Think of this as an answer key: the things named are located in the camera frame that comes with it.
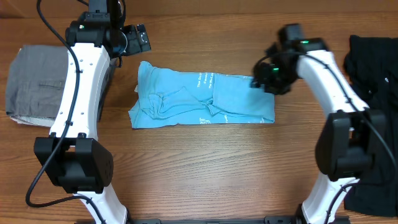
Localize light blue printed t-shirt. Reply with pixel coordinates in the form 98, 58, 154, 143
129, 61, 275, 129

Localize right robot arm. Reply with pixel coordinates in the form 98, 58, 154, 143
252, 24, 392, 224

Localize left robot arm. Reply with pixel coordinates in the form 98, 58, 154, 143
34, 1, 150, 224

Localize folded grey trousers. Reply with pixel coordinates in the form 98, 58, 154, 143
6, 45, 73, 127

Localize black polo shirt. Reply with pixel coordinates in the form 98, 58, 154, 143
341, 34, 398, 218

